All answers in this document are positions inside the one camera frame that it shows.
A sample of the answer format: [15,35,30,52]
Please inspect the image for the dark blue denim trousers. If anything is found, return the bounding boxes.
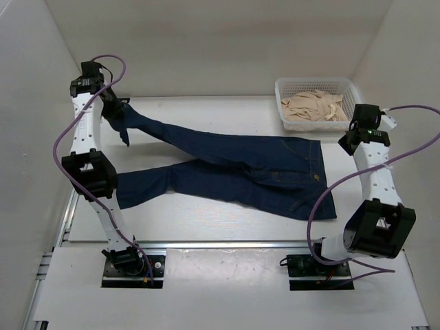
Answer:
[109,105,327,220]

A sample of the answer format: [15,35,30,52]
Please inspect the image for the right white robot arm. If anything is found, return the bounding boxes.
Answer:
[309,104,416,275]

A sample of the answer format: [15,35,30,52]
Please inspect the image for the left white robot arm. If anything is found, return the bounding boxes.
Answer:
[61,60,145,276]

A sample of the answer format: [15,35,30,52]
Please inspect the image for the beige trousers in basket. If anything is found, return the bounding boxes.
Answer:
[280,89,348,122]

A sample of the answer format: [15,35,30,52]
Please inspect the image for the white plastic mesh basket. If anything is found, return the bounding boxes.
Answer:
[275,78,362,132]

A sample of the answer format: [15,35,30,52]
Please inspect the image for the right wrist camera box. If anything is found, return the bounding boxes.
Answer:
[349,104,397,132]

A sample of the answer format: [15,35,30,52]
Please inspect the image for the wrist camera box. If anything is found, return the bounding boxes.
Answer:
[80,60,102,78]
[349,104,397,132]

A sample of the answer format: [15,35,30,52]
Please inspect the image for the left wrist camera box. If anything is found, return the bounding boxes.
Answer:
[80,60,102,78]

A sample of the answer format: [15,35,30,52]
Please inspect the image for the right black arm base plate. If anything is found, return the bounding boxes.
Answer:
[279,254,354,292]

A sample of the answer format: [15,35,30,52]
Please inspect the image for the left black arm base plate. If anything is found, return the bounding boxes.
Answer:
[101,254,166,289]

